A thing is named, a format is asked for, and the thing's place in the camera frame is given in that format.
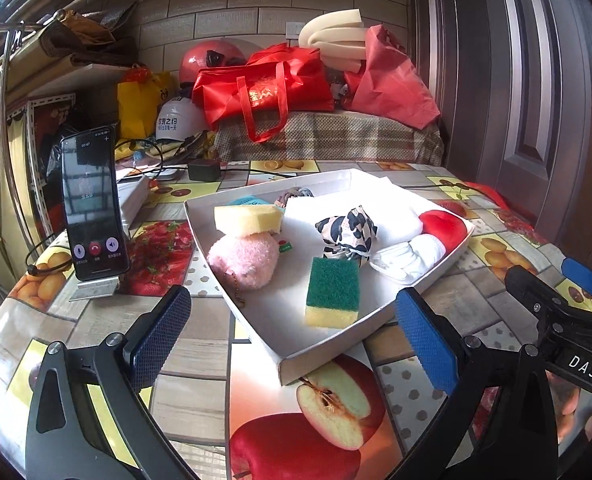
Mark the red tomato plush toy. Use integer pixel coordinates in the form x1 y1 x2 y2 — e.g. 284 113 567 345
419 209 467 254

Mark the white sock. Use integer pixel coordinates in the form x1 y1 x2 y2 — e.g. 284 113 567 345
369 234 447 286

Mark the white foam block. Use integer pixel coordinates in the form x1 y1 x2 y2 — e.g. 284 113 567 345
286 194 423 249
324 174 430 208

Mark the black white patterned cloth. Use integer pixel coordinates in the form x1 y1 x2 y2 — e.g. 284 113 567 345
315 206 378 266

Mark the yellow green scrub sponge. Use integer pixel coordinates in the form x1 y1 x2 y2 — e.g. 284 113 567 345
305 257 360 328

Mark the pink fluffy plush ball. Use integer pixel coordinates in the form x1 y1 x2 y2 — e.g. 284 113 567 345
207 232 279 292

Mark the braided grey brown cloth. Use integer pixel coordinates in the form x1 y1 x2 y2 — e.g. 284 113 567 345
274 186 313 209

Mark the pale yellow sponge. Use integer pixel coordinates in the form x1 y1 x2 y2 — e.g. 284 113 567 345
213 205 283 237

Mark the person's hand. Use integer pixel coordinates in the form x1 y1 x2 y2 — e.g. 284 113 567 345
546 372 592 443

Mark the white shallow cardboard box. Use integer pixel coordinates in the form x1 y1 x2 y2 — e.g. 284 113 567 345
183 167 477 386

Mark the brown panel door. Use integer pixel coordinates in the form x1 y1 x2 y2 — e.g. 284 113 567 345
411 0 592 268

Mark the white power bank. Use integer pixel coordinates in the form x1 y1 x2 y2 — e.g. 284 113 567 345
117 177 151 232

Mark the red crumpled nonwoven bag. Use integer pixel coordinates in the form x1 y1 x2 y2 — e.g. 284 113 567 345
343 25 440 130

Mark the plaid covered bench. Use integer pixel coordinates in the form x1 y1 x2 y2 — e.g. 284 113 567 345
213 110 445 166

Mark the black smartphone on stand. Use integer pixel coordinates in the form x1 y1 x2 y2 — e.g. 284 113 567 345
60 126 130 282

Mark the black power adapter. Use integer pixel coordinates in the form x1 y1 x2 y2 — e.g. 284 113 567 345
187 159 222 182

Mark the cream foam roll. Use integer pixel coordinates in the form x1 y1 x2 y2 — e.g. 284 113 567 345
298 9 367 74

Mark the white helmet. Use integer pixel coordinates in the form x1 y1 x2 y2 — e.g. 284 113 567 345
156 96 208 142

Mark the red tote bag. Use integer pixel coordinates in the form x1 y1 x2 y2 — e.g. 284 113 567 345
192 44 334 143

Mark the yellow shopping bag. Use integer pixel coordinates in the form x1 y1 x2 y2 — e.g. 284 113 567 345
117 64 175 140

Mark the red helmet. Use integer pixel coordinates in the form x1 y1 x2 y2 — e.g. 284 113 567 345
179 39 247 87

